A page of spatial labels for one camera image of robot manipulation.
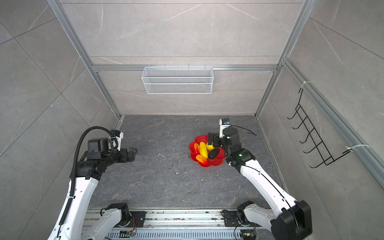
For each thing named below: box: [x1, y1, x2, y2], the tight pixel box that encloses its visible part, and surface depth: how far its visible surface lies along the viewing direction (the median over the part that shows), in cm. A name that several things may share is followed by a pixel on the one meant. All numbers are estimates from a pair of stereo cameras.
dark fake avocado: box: [208, 148, 220, 160], surface depth 97 cm
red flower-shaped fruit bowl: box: [189, 135, 225, 167], surface depth 98 cm
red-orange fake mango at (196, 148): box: [194, 143, 200, 155], surface depth 97 cm
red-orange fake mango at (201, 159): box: [196, 154, 208, 165], surface depth 92 cm
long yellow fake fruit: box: [199, 141, 208, 159], surface depth 97 cm
